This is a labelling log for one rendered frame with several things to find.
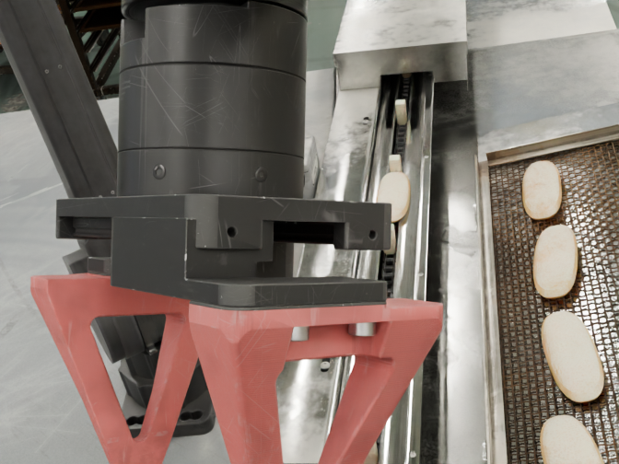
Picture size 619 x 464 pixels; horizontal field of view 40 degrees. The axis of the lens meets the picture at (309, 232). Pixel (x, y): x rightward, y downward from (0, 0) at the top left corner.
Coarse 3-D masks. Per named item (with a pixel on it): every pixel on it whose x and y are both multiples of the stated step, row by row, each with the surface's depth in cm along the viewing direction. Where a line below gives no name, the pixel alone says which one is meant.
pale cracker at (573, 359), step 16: (544, 320) 69; (560, 320) 68; (576, 320) 67; (544, 336) 67; (560, 336) 66; (576, 336) 66; (544, 352) 66; (560, 352) 65; (576, 352) 64; (592, 352) 64; (560, 368) 64; (576, 368) 63; (592, 368) 63; (560, 384) 63; (576, 384) 62; (592, 384) 62; (576, 400) 62
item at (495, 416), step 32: (608, 128) 87; (512, 160) 90; (576, 160) 87; (480, 192) 87; (576, 192) 82; (480, 224) 82; (512, 224) 82; (544, 224) 80; (576, 224) 78; (480, 256) 77; (608, 256) 73; (480, 288) 74; (576, 288) 72; (608, 288) 70; (512, 352) 68; (512, 384) 65; (544, 384) 64; (512, 416) 63; (608, 416) 60; (512, 448) 61
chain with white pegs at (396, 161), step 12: (408, 84) 121; (408, 96) 118; (396, 108) 111; (408, 108) 115; (396, 132) 110; (396, 144) 108; (396, 156) 100; (396, 168) 100; (396, 228) 93; (396, 240) 91; (384, 252) 90; (384, 264) 88; (384, 276) 87; (372, 456) 66
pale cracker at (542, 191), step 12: (528, 168) 87; (540, 168) 86; (552, 168) 85; (528, 180) 85; (540, 180) 84; (552, 180) 83; (528, 192) 83; (540, 192) 82; (552, 192) 82; (528, 204) 82; (540, 204) 81; (552, 204) 81; (540, 216) 80; (552, 216) 80
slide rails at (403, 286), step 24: (384, 96) 117; (384, 120) 112; (408, 120) 110; (384, 144) 106; (408, 144) 106; (384, 168) 102; (408, 168) 101; (408, 216) 93; (408, 240) 89; (360, 264) 87; (408, 264) 86; (408, 288) 83; (384, 432) 69; (384, 456) 67
